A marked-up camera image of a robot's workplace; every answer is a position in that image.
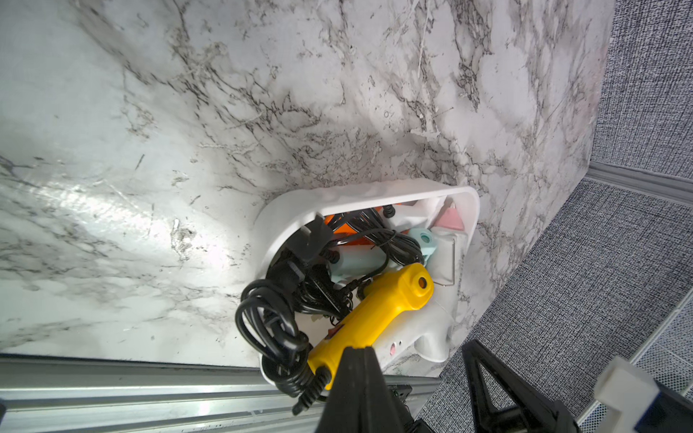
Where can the white pink glue gun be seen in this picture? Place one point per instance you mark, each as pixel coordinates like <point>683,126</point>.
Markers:
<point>427,331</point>

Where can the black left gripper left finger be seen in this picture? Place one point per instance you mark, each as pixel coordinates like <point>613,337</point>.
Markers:
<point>360,400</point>

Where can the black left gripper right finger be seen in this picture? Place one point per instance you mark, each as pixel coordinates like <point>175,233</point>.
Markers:
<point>530,410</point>

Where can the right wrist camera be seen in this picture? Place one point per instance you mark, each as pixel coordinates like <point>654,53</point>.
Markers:
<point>635,402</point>

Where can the white storage box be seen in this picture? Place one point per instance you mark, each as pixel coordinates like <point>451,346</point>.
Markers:
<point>291,211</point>

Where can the white orange glue gun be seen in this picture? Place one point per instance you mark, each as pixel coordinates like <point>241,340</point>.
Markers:
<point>418,214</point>

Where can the yellow black glue gun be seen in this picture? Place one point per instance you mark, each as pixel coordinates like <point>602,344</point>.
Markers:
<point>388,296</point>

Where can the mint green glue gun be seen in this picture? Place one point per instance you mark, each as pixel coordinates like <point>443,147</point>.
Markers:
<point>356,261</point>

